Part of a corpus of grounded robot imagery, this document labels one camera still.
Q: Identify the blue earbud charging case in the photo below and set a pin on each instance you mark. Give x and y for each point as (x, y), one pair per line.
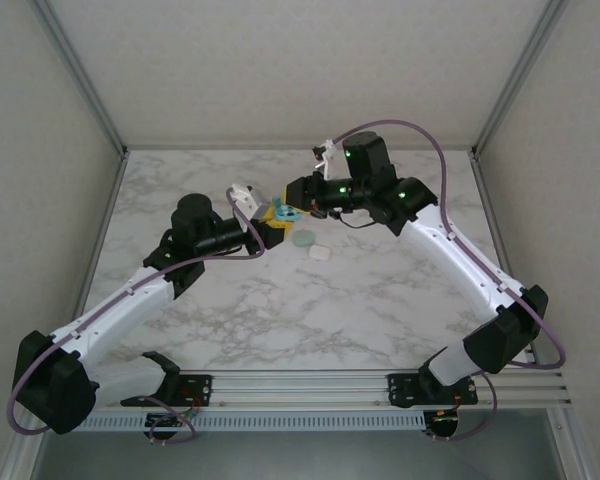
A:
(282, 212)

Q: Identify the mint green earbud charging case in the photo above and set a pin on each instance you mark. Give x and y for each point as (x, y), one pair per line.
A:
(304, 239)

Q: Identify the white earbud charging case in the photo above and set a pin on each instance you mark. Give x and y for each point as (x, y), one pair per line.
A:
(320, 252)

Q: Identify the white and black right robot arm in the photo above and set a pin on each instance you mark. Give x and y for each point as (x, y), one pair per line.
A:
(460, 270)

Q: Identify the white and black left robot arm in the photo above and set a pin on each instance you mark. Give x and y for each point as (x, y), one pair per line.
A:
(115, 310)

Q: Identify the small circuit board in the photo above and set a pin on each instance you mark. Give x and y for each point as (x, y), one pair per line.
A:
(165, 422)
(442, 422)

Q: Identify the grey metal lower panel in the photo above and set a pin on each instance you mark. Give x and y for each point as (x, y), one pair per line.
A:
(300, 457)

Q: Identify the aluminium wall foot rail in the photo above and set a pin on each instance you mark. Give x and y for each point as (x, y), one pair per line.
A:
(205, 147)

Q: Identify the aluminium table side rail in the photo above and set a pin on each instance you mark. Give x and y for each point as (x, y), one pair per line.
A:
(101, 225)
(498, 225)

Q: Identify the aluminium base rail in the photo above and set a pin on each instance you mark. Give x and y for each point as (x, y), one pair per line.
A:
(300, 387)

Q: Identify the aluminium corner post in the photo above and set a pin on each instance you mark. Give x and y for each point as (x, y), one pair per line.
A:
(83, 75)
(518, 75)

